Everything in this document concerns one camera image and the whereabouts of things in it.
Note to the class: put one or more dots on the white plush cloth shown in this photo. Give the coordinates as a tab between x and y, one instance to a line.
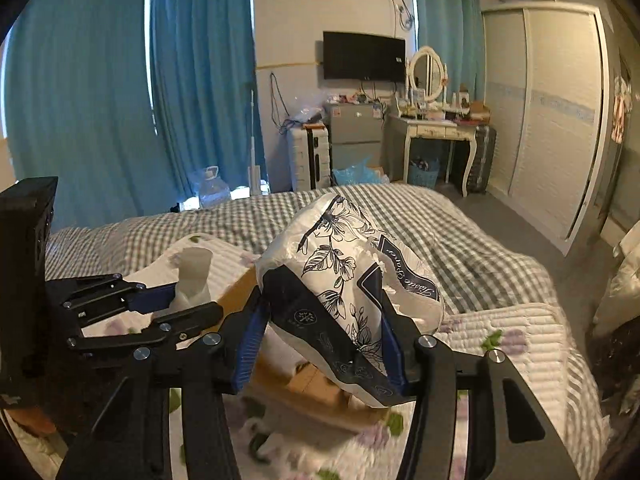
193	265

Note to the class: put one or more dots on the teal curtain left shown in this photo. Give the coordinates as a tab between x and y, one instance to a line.
125	101

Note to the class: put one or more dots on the white drawer cabinet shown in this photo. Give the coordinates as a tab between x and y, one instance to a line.
309	155

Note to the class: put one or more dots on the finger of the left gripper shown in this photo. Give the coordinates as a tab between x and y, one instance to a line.
168	329
98	297

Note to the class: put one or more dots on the grey checked bed cover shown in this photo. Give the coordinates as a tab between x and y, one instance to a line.
492	298

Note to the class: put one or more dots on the white dressing table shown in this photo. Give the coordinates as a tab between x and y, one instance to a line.
404	137

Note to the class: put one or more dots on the white floral quilt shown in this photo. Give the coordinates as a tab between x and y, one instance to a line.
344	307

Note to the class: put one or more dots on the blue plastic bag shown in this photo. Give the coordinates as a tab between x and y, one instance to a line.
360	173

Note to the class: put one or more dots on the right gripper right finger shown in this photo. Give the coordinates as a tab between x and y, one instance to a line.
510	435

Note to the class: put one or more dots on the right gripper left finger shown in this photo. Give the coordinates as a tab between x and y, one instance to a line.
129	436

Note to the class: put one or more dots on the white sliding wardrobe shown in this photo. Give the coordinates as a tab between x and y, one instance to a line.
547	84

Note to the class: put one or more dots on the oval vanity mirror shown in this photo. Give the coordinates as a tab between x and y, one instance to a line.
426	76

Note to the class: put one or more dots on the teal curtain right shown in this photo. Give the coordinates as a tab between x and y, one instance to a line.
455	30

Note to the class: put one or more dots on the blue laundry basket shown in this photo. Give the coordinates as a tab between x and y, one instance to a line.
423	172

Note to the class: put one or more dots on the floral black white tissue pack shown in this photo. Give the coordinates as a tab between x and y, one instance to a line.
323	279

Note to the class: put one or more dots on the teal curtain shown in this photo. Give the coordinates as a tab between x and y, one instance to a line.
455	30
125	101

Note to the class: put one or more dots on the small grey fridge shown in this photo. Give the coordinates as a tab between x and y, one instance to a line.
356	134

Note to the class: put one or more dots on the black wall television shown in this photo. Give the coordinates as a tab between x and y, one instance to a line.
363	57

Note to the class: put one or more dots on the large water bottle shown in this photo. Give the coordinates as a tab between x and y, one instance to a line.
212	190

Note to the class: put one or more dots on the open cardboard box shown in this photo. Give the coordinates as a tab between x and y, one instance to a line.
281	375

